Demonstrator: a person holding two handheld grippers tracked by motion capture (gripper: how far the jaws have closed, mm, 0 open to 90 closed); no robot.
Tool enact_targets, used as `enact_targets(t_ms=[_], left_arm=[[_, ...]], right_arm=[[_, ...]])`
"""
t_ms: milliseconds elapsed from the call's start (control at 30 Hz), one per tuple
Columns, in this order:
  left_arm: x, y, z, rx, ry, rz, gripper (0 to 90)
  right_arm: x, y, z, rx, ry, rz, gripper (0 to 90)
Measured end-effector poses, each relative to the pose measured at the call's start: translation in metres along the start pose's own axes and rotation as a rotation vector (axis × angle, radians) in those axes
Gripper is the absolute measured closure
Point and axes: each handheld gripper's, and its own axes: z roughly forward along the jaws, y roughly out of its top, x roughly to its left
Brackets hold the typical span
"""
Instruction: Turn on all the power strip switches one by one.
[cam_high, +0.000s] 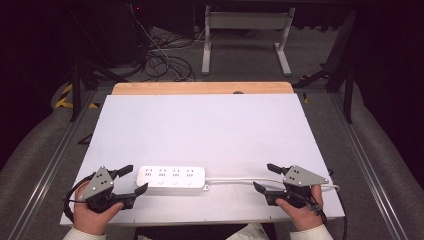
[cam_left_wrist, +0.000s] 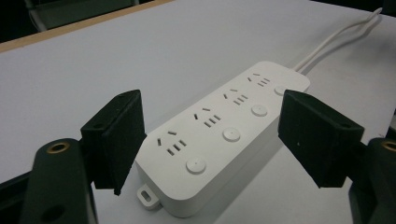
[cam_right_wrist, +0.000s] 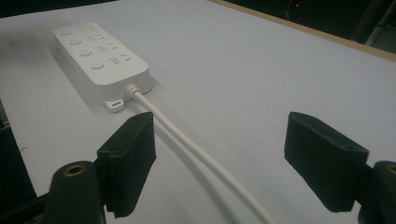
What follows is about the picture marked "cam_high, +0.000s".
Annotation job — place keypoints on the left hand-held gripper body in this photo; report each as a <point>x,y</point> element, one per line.
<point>99,182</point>

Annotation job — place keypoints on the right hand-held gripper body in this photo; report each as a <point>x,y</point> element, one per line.
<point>301,177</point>

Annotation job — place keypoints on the white power strip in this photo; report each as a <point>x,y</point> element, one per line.
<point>171,183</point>

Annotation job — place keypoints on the person's left hand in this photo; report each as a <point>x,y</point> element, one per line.
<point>90,218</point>

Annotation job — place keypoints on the person's right hand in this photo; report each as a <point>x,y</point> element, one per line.
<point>301,216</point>

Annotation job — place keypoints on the white cloth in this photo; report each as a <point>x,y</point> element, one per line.
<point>250,232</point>

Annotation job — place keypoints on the yellow black hazard tape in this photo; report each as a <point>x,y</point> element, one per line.
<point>63,103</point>

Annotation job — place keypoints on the black metal stand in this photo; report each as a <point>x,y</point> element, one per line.
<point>76,96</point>
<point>348,96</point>

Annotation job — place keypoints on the black computer case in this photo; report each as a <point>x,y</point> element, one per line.
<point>130,33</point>

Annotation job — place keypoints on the aluminium floor rail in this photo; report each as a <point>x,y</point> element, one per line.
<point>366,166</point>
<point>50,173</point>

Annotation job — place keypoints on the white metal desk frame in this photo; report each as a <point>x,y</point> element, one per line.
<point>246,20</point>

